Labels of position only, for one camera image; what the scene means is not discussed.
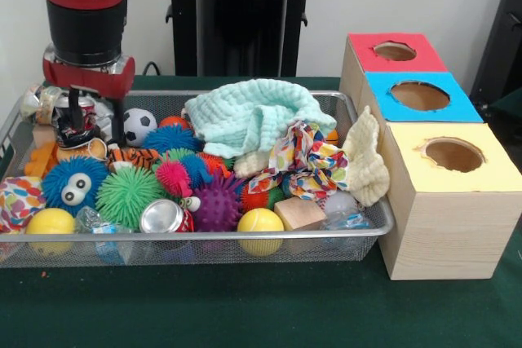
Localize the colourful dotted cloth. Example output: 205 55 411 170
246 118 351 201

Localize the blue spiky rubber ball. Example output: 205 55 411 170
42 155 109 217

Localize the plain yellow ball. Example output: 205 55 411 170
24 208 77 251

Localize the cream knitted cloth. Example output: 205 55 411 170
234 105 391 207

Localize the silver mesh bin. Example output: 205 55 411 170
0 89 396 270

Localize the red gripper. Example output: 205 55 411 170
42 43 136 145

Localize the wooden block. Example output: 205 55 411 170
274 196 329 231

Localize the black stand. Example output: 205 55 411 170
468 0 522 121

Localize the wooden box with three holes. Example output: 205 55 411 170
339 32 522 282

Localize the white baseball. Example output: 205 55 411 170
325 191 360 215

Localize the dark green table cloth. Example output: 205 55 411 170
487 89 522 149
0 75 522 348

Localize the orange striped tiger plush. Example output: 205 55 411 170
106 146 162 174

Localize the green spiky rubber ball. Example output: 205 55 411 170
95 166 164 231

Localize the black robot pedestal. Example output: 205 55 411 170
157 0 330 78

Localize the mint green knitted cloth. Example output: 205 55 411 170
181 77 338 160

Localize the crushed red soda can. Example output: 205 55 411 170
139 199 196 234

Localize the yellow ball with seam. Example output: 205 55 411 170
237 208 285 258

